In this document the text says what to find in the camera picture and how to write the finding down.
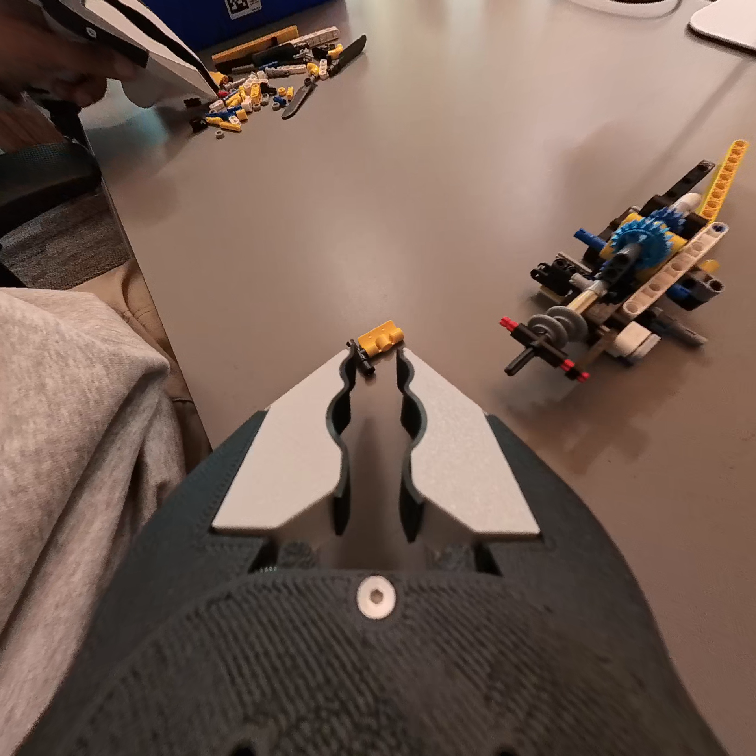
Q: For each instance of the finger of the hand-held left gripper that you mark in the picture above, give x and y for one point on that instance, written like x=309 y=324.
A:
x=156 y=35
x=165 y=85

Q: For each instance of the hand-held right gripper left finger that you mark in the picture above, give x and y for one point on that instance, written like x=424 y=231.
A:
x=283 y=460

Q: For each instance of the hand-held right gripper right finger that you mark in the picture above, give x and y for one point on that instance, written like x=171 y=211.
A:
x=466 y=466

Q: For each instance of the pile of lego pieces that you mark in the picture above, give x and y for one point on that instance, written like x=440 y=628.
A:
x=266 y=88

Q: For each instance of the black lego pin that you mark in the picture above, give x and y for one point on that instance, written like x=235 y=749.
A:
x=363 y=357

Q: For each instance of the yellow lego connector piece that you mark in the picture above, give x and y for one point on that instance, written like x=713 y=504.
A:
x=381 y=338

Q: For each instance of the partly built lego model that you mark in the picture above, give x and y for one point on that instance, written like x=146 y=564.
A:
x=638 y=277

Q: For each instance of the person's left hand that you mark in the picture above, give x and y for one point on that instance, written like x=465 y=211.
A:
x=53 y=62

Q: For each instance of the blue storage box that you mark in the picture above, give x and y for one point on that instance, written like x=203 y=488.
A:
x=177 y=23

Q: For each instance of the black mesh chair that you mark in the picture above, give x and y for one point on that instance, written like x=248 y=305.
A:
x=41 y=183

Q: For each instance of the person's grey sweatshirt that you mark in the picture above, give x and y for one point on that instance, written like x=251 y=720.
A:
x=71 y=460

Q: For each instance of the white flat device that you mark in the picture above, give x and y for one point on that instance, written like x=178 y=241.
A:
x=729 y=17

